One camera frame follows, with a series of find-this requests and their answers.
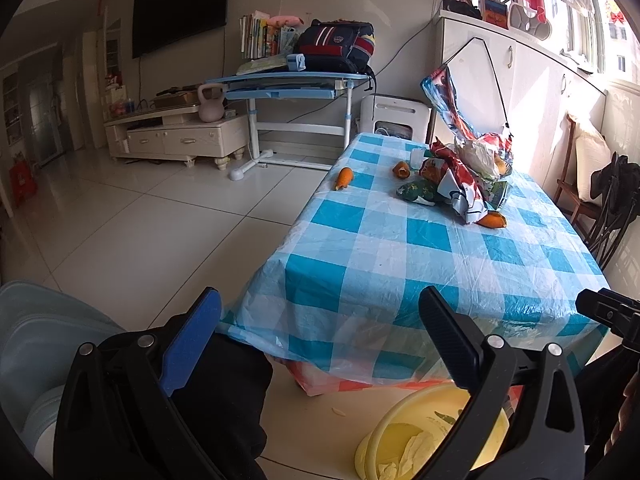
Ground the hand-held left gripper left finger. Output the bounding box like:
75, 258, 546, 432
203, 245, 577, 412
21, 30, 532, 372
54, 286, 223, 480

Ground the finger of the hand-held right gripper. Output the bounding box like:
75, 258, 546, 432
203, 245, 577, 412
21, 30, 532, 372
575, 287, 640, 352

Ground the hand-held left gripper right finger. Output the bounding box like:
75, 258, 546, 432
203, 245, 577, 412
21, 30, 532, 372
419, 285, 586, 480

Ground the yellow plastic bin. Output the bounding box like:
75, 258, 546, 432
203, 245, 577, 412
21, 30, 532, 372
354, 384, 511, 480

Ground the white tissue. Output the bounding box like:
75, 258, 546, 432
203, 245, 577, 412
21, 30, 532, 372
456, 139, 502, 182

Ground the colourful printed plastic sheet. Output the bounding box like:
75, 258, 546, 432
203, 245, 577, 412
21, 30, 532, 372
420, 62, 514, 226

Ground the person's left leg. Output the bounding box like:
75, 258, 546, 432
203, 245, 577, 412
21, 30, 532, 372
172, 332, 274, 480

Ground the person's leg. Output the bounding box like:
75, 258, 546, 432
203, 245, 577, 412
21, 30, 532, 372
575, 350, 640, 480
172, 332, 274, 480

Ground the blue checkered plastic tablecloth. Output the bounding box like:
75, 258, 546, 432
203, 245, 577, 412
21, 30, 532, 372
220, 132, 609, 397

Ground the person's right leg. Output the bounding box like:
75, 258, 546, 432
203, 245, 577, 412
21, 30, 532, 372
575, 350, 640, 480

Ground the black folding chair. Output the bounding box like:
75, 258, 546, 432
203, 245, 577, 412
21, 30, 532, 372
584, 152, 640, 272

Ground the wooden chair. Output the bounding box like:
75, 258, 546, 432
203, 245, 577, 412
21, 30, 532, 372
554, 112, 608, 241

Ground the light blue cloth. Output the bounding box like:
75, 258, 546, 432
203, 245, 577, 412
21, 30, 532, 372
0, 280, 127, 477

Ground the cream cushion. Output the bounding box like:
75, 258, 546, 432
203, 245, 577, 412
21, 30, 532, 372
574, 119, 612, 207

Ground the white television stand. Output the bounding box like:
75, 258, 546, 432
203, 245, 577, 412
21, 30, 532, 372
103, 107, 251, 171

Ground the pink kettlebell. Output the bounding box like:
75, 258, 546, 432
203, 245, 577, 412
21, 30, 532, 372
197, 84, 229, 123

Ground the red plastic stool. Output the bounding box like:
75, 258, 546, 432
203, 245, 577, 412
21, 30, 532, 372
8, 161, 39, 209

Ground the white air purifier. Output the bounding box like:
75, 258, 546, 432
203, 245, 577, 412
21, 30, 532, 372
359, 94, 431, 139

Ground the white low cabinet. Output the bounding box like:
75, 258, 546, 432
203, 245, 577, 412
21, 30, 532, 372
432, 9, 608, 173

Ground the blue study desk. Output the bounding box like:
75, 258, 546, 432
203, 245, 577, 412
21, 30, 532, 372
206, 71, 375, 181

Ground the row of books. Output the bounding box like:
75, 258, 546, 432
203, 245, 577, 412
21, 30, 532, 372
239, 10, 296, 61

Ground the white radio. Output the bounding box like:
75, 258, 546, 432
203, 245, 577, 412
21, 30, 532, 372
507, 2, 551, 39

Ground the navy and red backpack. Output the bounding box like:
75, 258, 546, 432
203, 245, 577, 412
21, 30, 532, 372
292, 20, 376, 75

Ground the black bag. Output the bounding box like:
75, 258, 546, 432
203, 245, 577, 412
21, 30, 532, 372
441, 0, 482, 21

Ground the black flat television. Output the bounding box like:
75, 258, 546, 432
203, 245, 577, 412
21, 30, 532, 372
131, 0, 231, 60

